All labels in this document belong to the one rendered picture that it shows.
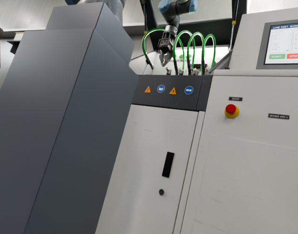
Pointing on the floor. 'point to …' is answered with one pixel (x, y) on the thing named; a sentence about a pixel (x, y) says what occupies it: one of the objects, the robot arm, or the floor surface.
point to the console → (251, 146)
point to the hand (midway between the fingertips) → (164, 65)
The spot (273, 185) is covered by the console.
